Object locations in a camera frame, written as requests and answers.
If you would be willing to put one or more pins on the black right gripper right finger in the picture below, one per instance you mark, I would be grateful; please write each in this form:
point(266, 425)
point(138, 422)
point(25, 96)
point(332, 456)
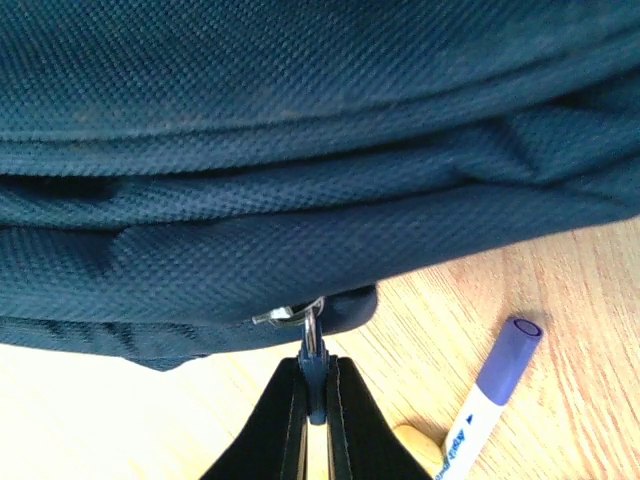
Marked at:
point(361, 445)

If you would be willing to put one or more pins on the navy blue student backpack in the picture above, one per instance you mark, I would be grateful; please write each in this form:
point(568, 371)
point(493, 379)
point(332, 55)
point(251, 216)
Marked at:
point(171, 171)

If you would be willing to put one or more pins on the yellow highlighter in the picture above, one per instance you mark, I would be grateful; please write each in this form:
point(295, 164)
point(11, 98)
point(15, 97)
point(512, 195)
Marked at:
point(424, 450)

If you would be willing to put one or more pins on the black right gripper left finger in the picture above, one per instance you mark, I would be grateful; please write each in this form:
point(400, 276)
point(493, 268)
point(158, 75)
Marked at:
point(273, 442)

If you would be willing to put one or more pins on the purple capped white marker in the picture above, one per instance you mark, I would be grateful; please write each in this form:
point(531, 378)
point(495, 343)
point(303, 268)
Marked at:
point(481, 411)

